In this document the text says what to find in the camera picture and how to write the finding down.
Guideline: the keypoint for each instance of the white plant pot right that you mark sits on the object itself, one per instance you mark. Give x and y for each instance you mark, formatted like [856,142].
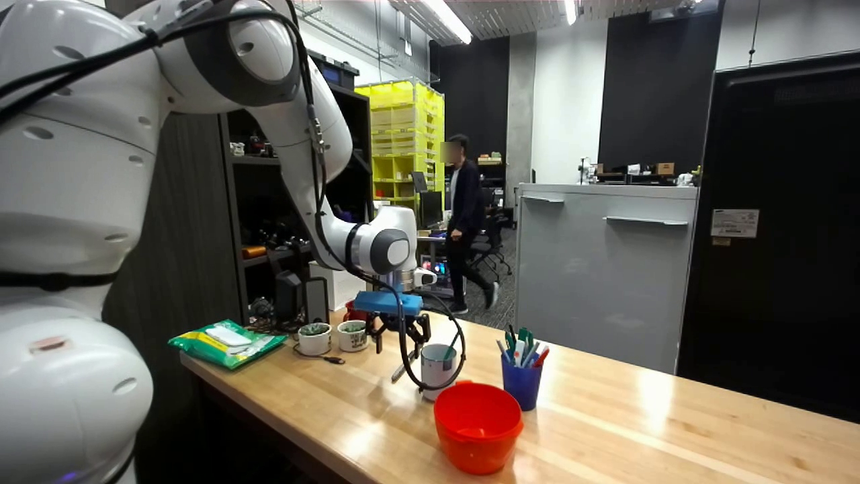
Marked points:
[350,333]

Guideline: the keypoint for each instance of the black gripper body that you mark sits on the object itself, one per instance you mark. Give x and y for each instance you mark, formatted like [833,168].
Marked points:
[412,325]

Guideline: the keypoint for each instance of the red mug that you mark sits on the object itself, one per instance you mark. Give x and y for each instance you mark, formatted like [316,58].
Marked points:
[352,313]

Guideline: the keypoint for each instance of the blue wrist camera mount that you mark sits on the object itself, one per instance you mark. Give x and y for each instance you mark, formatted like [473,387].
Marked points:
[386,302]

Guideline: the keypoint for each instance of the green marker in grey cup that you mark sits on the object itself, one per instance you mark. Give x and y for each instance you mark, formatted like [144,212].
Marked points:
[450,356]

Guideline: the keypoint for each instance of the grey white cup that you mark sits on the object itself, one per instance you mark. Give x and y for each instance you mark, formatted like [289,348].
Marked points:
[433,375]

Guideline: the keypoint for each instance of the walking person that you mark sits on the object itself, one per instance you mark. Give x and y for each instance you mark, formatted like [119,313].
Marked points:
[467,222]

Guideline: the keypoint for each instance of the white plant pot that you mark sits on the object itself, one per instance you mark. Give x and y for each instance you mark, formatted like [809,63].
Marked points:
[312,340]
[350,333]

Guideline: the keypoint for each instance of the black storage shelf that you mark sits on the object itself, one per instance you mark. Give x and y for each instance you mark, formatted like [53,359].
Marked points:
[222,236]

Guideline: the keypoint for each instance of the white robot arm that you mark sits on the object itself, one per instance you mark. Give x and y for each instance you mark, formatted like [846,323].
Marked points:
[84,103]

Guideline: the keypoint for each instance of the yellow shelf rack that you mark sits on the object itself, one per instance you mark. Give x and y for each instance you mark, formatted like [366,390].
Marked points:
[406,145]

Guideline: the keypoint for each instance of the white plant pot left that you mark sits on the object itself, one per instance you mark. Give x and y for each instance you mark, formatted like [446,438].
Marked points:
[312,340]

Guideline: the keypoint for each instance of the red plastic bowl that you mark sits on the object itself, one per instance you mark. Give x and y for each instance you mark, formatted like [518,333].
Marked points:
[476,425]

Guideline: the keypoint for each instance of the markers in blue cup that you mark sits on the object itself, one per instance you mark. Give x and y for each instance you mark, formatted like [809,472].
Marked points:
[523,348]

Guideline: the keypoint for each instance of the blue pen cup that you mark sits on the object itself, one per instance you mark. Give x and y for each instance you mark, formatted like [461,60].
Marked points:
[523,382]

